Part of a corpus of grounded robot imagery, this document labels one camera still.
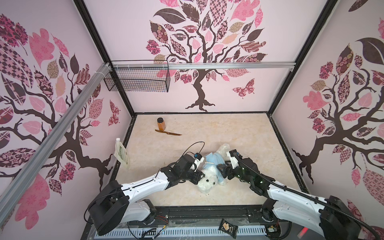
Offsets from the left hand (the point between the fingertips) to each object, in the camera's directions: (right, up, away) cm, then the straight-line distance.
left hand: (203, 178), depth 80 cm
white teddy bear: (+3, +1, -4) cm, 5 cm away
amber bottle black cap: (-29, +30, +25) cm, 48 cm away
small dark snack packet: (+13, -21, -10) cm, 26 cm away
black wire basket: (-41, +61, +15) cm, 76 cm away
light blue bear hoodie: (+6, +9, +2) cm, 12 cm away
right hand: (+10, +8, +2) cm, 13 cm away
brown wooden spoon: (-25, +24, +29) cm, 45 cm away
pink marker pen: (+47, -21, -11) cm, 53 cm away
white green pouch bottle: (-49, +13, +7) cm, 51 cm away
